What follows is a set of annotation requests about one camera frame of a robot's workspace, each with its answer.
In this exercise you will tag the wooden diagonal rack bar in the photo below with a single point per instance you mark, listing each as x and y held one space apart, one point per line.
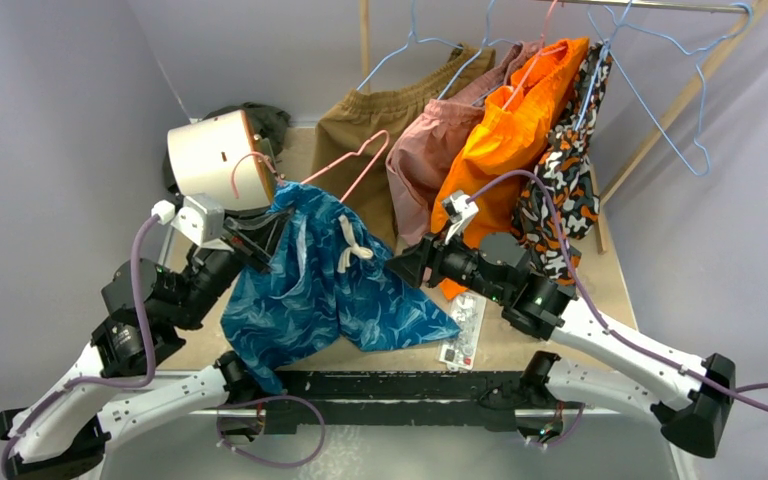
682 99

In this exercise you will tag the empty blue wire hanger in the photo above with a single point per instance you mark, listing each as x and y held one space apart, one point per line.
620 22

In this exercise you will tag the camouflage patterned shorts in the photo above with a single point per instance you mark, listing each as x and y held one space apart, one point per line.
565 170

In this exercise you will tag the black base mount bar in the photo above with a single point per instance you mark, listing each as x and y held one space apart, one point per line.
497 401

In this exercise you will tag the brown shorts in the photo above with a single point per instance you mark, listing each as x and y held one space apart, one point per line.
354 137

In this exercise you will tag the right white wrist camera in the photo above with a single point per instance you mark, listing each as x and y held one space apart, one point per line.
461 210

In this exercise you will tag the blue patterned shorts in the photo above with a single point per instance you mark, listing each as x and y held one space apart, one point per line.
327 280

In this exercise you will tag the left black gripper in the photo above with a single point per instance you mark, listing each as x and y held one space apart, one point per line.
267 232

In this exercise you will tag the white cylindrical drum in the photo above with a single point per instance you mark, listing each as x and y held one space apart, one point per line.
217 157

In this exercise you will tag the white printed card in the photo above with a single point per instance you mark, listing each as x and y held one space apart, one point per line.
459 353

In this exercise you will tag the dark green cloth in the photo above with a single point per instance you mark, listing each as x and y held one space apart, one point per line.
269 122

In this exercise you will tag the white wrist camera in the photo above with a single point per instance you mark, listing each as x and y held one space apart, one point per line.
461 210
199 217

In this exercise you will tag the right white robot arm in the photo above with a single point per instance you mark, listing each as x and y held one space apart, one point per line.
671 389

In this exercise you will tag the orange shorts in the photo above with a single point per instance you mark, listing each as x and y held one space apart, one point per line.
501 152

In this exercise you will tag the pink wire hanger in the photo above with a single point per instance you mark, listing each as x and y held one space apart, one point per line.
533 61
262 160

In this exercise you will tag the blue wire hanger left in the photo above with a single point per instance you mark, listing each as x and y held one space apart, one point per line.
413 39

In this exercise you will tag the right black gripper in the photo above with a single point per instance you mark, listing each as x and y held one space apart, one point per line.
429 257

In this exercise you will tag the metal hanging rod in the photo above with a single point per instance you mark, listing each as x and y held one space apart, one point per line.
736 8

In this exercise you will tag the aluminium frame rail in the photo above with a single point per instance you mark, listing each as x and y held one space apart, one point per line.
147 303

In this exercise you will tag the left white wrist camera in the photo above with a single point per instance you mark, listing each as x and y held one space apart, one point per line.
199 217

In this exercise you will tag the pink shorts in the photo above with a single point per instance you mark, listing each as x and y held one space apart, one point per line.
421 158

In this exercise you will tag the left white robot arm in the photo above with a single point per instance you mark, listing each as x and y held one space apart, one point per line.
104 399

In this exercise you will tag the wooden rack pole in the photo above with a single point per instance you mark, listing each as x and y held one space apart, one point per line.
365 44

